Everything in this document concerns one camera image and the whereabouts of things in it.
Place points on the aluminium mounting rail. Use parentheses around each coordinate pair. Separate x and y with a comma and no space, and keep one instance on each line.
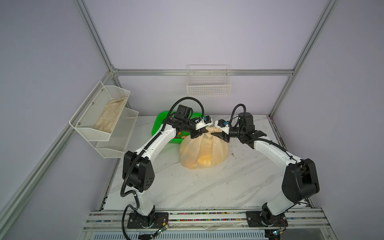
(305,218)

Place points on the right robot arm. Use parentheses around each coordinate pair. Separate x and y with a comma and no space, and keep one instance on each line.
(300,179)

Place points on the green plastic basket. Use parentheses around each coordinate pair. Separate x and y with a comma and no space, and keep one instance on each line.
(158,123)

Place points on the banana print plastic bag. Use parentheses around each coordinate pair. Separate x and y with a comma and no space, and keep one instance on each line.
(204,151)

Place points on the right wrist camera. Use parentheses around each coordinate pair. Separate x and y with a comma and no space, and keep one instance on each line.
(223,126)

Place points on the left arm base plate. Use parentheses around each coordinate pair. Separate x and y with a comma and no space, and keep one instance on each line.
(154,220)

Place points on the lower white mesh shelf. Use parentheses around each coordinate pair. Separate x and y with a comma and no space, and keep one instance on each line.
(121,135)

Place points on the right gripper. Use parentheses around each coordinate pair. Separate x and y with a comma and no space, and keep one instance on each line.
(224,137)

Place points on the white mesh shelf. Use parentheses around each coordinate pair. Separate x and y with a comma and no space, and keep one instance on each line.
(97,118)
(121,135)

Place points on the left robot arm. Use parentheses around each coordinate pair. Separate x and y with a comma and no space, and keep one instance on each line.
(186,115)

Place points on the beige cloth in shelf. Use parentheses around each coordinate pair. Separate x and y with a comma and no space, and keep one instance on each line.
(110,115)

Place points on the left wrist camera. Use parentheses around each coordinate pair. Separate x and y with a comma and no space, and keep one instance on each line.
(204,122)

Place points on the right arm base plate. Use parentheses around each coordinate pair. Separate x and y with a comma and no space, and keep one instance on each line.
(265,219)

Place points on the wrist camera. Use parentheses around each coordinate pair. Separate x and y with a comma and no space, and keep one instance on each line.
(223,126)
(204,122)

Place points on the upper white mesh shelf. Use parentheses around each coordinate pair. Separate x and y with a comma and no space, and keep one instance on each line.
(97,118)

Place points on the white wire wall basket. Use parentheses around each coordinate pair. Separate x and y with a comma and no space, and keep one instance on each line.
(208,80)

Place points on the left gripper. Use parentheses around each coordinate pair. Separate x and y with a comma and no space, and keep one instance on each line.
(197,133)

